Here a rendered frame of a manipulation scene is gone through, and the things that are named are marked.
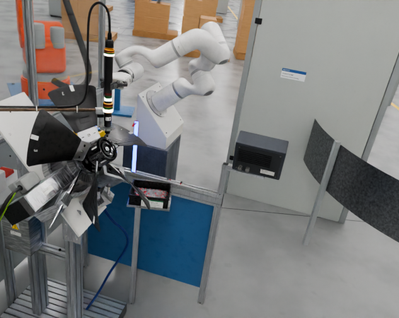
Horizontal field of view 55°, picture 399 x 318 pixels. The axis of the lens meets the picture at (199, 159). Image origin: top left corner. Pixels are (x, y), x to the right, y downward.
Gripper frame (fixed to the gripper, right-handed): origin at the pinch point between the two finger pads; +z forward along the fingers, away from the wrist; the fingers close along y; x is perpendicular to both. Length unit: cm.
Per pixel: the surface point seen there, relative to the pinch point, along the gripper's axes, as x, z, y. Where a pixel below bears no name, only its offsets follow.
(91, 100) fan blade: -10.6, -4.7, 10.7
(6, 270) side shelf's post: -118, 12, 55
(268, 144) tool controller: -24, -32, -74
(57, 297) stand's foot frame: -140, 1, 30
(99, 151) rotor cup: -25.3, 15.2, -4.4
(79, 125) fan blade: -19.7, 6.7, 10.6
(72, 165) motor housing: -35.2, 16.3, 8.6
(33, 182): -35, 36, 14
